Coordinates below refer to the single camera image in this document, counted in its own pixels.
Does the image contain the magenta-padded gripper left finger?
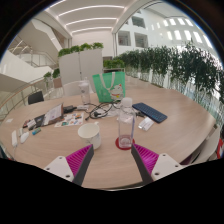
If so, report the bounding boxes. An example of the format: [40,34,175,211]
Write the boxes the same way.
[43,143,95,187]

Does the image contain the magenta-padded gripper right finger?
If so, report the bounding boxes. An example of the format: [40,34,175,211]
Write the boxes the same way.
[130,143,188,186]

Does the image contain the clear plastic water bottle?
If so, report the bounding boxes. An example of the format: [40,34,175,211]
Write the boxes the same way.
[117,96,137,150]

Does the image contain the white paper cup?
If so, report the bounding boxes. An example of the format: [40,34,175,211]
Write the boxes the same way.
[77,122,102,151]

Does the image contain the small white packet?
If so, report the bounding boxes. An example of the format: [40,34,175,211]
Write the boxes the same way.
[137,116,155,132]

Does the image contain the small blue tube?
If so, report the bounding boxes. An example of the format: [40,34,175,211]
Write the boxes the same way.
[31,127,43,136]

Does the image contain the colourful sticker sheet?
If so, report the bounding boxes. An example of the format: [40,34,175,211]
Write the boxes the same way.
[53,112,85,129]

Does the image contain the flat round red coaster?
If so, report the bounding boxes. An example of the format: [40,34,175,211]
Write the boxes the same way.
[114,136,136,151]

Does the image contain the white side chair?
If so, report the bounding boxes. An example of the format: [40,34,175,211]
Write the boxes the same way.
[189,123,224,165]

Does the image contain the brown-edged open booklet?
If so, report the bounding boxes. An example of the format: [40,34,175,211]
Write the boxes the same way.
[42,102,65,127]

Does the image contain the black notebook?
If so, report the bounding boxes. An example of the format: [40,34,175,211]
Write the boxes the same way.
[27,113,46,130]

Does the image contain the dark blue keyboard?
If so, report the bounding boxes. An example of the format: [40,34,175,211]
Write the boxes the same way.
[131,101,169,124]

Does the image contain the white power strip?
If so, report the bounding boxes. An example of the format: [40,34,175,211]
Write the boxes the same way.
[11,129,19,148]

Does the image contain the black power adapter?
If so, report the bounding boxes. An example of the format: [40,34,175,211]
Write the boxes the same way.
[62,104,77,114]

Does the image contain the small white box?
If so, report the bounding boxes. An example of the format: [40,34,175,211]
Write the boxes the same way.
[76,104,91,111]

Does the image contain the black chair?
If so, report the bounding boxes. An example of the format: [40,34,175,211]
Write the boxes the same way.
[27,90,45,106]

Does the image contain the tall clear lidded tumbler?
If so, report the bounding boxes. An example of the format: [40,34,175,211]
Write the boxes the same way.
[78,79,92,105]

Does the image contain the glass railing with wooden handrail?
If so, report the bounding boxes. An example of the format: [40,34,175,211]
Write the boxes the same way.
[0,77,48,118]

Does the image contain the brown planter with plants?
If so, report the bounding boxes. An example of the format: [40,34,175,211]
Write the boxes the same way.
[42,67,64,90]

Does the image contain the green tote bag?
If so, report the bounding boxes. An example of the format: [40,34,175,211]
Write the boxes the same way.
[91,70,127,104]

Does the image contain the row of green trees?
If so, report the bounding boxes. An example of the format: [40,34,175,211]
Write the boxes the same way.
[102,42,224,112]

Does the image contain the white planter cabinet with plants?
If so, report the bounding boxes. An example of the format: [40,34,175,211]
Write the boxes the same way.
[57,41,105,89]

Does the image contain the ceiling light strips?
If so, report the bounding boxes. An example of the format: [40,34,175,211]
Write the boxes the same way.
[49,0,127,35]

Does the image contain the black cable bundle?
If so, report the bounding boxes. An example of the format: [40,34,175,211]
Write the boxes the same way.
[84,101,120,121]

